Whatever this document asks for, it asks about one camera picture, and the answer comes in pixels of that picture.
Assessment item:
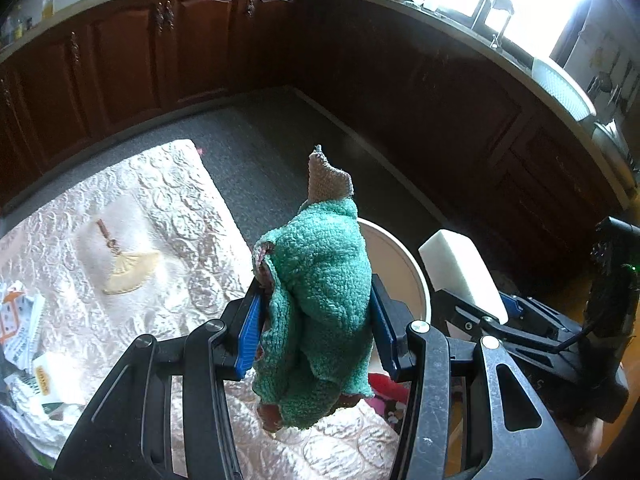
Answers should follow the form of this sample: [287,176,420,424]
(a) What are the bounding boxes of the green knitted cloth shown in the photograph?
[251,145,376,433]

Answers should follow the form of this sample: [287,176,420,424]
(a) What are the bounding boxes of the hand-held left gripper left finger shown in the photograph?
[52,280,266,480]

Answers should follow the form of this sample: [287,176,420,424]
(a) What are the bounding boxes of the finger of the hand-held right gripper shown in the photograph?
[431,289,507,339]
[501,294,572,342]

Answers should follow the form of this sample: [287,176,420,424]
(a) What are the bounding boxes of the white foam block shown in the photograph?
[418,229,510,326]

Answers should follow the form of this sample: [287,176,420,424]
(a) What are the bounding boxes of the white printed paper packet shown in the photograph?
[0,282,47,367]

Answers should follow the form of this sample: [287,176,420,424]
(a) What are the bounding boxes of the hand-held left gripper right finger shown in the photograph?
[370,272,581,480]

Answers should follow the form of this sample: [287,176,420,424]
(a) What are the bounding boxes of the red printed cushion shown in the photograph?
[367,372,412,432]

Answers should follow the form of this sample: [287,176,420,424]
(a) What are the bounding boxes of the white box with yellow label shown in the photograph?
[30,352,87,411]

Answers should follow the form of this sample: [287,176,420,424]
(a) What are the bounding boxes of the white plastic basket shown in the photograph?
[531,57,597,122]

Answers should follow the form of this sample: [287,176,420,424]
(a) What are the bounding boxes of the metal bowl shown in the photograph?
[592,119,634,161]

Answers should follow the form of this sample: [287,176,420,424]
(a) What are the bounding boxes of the black metal stand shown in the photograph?
[470,0,516,49]

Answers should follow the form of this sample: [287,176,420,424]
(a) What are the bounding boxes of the white crumpled plastic bag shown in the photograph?
[0,375,76,463]

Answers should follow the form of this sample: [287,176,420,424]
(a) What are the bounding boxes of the brown wooden kitchen cabinets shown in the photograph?
[0,0,633,243]

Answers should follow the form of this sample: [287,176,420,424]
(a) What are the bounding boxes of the white round bucket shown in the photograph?
[356,218,432,381]

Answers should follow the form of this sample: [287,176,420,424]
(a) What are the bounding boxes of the pink quilted mat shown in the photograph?
[0,139,401,480]

